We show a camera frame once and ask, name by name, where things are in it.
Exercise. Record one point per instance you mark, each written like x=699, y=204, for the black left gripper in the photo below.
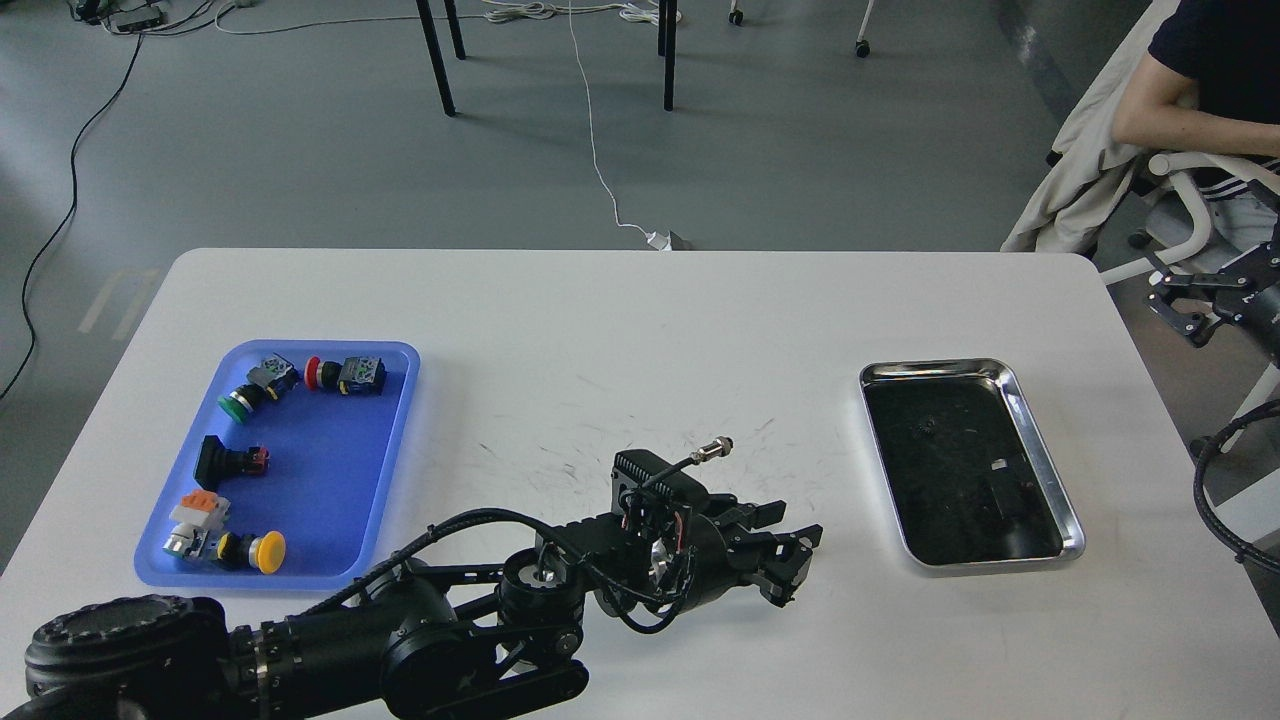
x=685, y=546

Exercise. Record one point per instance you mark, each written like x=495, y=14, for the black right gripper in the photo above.
x=1196, y=305

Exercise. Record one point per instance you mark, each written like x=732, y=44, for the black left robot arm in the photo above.
x=478, y=618

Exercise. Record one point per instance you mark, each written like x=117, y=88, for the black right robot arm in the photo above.
x=1204, y=450

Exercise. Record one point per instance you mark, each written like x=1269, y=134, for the silver metal tray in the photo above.
x=983, y=496

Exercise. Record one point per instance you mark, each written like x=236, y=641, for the blue plastic tray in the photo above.
x=331, y=463

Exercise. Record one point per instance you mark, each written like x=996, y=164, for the white office chair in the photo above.
x=1188, y=245

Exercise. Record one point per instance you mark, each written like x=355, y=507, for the beige jacket on chair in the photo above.
x=1093, y=172

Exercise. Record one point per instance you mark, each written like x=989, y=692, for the seated person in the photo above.
x=1209, y=82

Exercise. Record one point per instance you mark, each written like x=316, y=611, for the black table leg right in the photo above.
x=667, y=32

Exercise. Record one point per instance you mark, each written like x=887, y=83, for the black table leg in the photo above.
x=667, y=32
x=432, y=40

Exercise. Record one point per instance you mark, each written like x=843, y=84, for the black table leg left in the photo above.
x=432, y=40

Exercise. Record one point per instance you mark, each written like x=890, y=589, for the red push button switch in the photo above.
x=356, y=375

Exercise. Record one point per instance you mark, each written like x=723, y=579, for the yellow push button switch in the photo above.
x=230, y=551

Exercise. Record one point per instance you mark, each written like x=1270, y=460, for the green push button switch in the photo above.
x=265, y=383

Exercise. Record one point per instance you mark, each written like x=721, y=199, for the black switch with red end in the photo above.
x=216, y=463

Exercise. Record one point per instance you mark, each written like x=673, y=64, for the orange white switch block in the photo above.
x=202, y=509

